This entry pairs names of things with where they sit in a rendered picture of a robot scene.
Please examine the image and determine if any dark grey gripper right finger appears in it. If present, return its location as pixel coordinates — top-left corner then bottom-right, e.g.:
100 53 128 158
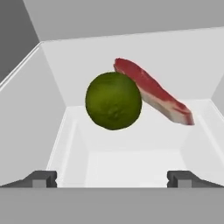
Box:
166 170 224 189

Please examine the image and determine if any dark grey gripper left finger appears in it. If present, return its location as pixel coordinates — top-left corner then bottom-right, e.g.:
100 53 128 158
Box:
0 170 59 189

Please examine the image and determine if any white tupperware container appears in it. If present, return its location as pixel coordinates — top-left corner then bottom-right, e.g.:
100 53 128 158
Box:
0 26 224 189

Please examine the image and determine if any red raw steak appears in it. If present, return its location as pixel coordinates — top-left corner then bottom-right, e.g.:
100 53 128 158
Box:
113 57 195 126

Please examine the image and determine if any green lime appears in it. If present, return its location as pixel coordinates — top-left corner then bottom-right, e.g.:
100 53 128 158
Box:
85 71 143 131

